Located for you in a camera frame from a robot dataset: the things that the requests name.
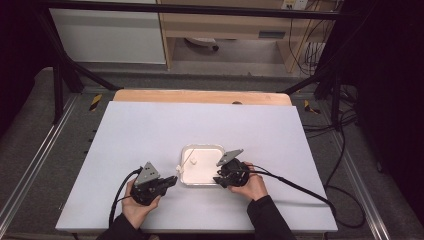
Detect aluminium rail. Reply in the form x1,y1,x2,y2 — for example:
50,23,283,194
328,132,392,240
0,94,80,228

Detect black curtain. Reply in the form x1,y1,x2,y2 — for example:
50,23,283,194
0,0,57,136
339,0,424,219

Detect white cabinet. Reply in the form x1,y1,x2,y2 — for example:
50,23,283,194
50,7,167,65

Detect square white tray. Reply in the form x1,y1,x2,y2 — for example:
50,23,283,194
179,143,226,187

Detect hanging black cables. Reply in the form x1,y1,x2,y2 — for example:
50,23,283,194
287,0,341,77

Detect thin wooden skewer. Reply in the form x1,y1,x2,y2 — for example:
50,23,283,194
177,149,196,174

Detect hand-held gripper black cable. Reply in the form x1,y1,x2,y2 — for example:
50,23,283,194
244,163,367,230
108,167,144,228

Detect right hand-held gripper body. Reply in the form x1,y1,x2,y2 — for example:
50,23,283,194
215,148,252,189

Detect left hand-held gripper black cable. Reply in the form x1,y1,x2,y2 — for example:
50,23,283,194
108,167,144,228

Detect light wooden desk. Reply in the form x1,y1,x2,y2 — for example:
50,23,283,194
156,0,338,73

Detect person's right hand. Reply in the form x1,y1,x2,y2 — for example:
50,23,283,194
227,161,269,202

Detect black cables on floor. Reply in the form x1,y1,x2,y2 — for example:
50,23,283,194
301,84,360,141

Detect white wall socket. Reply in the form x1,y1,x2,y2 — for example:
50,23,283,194
281,0,309,11

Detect office chair base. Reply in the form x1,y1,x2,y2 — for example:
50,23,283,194
184,36,221,52

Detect wooden table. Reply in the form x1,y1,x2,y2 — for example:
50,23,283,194
112,88,294,107

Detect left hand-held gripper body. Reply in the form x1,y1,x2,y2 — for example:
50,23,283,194
129,161,168,206

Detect black metal frame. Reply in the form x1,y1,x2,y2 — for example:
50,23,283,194
34,0,346,126

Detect person's left hand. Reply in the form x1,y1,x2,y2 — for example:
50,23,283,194
121,179,162,231

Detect right hand-held gripper black cable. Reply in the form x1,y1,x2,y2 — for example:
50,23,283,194
244,163,367,230

